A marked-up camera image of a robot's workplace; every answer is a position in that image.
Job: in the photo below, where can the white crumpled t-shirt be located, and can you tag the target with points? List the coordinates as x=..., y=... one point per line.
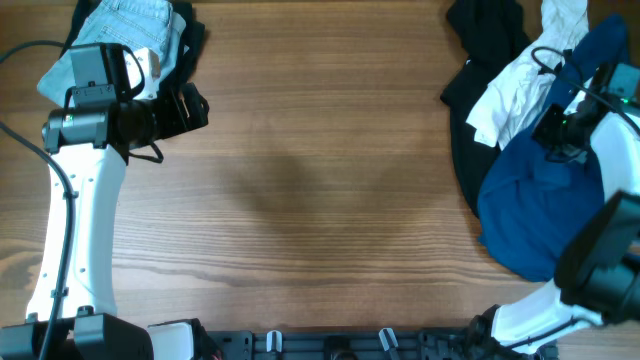
x=514, y=99

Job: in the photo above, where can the black folded garment under jeans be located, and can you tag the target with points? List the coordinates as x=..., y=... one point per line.
x=190, y=46

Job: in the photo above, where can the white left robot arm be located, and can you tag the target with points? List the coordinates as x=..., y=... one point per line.
x=72, y=313

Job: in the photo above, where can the dark blue polo shirt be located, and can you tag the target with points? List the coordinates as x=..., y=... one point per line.
x=530, y=208

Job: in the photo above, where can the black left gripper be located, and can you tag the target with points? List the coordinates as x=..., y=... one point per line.
x=178, y=122

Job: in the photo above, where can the light blue folded jeans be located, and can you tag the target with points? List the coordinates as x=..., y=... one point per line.
x=154, y=25

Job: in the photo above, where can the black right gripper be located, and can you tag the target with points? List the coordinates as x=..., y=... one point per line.
x=550, y=130

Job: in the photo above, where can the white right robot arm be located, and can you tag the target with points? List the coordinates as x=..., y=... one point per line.
x=596, y=281

